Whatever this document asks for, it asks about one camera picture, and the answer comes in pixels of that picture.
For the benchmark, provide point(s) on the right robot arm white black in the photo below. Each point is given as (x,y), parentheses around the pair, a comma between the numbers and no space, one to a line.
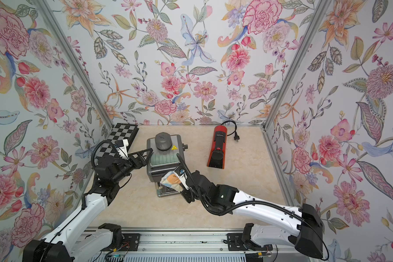
(298,227)

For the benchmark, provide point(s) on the aluminium rail frame front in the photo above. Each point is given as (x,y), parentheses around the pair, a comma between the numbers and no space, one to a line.
(185,241)

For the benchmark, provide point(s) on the silver grey coffee machine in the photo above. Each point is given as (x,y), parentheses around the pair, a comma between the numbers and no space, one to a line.
(165,148)

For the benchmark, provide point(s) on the black white chessboard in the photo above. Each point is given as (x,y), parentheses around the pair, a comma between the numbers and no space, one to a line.
(120,132)

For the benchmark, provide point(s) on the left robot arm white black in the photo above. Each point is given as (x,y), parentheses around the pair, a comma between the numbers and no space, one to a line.
(62,244)

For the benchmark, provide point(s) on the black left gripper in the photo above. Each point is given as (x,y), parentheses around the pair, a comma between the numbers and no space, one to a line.
(141,162)

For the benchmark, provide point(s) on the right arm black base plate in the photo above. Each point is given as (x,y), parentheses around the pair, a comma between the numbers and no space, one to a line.
(235,242)

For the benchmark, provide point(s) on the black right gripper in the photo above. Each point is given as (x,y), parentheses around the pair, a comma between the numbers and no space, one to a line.
(188,196)

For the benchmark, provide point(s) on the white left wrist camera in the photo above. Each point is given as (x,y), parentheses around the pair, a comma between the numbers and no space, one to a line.
(122,148)

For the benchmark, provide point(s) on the right aluminium corner post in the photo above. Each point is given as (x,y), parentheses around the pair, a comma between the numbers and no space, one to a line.
(317,17)

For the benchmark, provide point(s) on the aluminium corner post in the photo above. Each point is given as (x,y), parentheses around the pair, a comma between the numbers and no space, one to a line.
(56,30)
(317,17)

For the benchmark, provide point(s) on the red capsule coffee machine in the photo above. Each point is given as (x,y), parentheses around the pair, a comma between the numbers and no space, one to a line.
(217,154)

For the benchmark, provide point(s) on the orange blue patterned cloth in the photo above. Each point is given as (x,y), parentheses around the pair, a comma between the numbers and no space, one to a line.
(170,180)

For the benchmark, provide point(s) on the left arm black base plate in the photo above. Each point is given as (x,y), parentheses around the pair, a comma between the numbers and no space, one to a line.
(129,242)

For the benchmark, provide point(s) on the left aluminium corner post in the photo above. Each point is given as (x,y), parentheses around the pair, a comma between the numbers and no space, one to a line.
(56,30)

